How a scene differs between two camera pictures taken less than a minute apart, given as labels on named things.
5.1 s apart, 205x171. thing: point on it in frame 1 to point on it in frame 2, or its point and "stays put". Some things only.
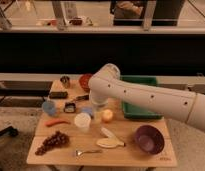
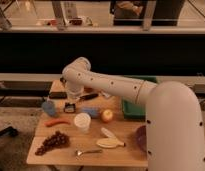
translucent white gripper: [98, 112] to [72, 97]
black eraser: [58, 95] stays put
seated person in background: [128, 10] stays put
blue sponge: [87, 110] stays put
